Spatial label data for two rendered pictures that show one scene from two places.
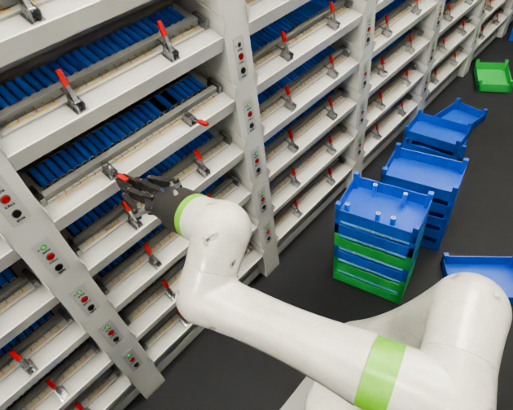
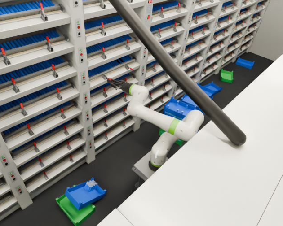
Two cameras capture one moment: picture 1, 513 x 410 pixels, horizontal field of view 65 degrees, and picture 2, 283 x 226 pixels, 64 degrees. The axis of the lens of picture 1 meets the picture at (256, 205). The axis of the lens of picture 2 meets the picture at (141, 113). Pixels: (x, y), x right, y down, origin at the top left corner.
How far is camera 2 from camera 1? 1.01 m
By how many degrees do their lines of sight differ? 9
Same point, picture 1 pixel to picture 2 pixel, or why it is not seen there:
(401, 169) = (187, 100)
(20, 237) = (81, 89)
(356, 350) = (170, 119)
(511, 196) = not seen: hidden behind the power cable
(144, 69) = (120, 50)
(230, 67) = (141, 54)
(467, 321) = (194, 116)
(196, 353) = (107, 152)
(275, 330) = (152, 115)
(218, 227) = (142, 90)
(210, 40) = (138, 45)
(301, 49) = not seen: hidden behind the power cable
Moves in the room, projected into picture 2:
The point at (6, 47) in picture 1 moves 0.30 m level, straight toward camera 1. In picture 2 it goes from (97, 40) to (117, 58)
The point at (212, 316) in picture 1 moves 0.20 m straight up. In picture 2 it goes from (137, 111) to (139, 88)
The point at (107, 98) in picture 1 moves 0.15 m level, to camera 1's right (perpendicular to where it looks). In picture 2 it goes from (111, 56) to (129, 57)
